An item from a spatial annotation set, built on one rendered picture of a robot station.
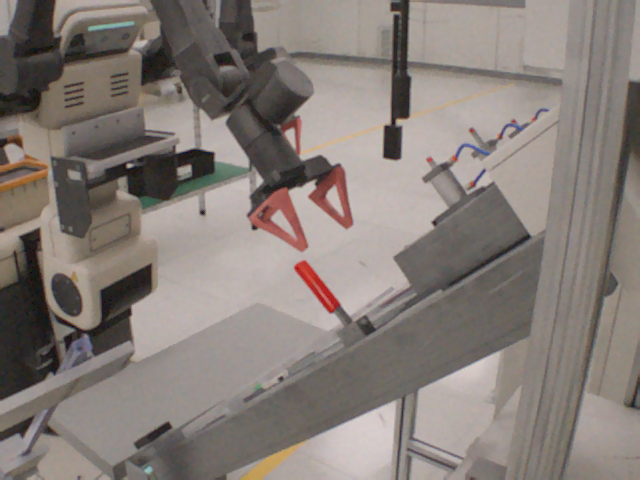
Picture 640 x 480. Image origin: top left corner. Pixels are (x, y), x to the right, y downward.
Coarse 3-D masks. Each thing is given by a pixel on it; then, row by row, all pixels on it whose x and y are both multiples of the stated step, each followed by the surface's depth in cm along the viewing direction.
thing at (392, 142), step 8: (384, 128) 83; (392, 128) 82; (400, 128) 82; (384, 136) 83; (392, 136) 83; (400, 136) 83; (384, 144) 84; (392, 144) 83; (400, 144) 83; (384, 152) 84; (392, 152) 83; (400, 152) 84
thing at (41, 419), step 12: (72, 348) 51; (84, 348) 51; (72, 360) 52; (84, 360) 54; (60, 372) 56; (48, 408) 63; (36, 420) 68; (48, 420) 69; (36, 432) 71; (24, 444) 77
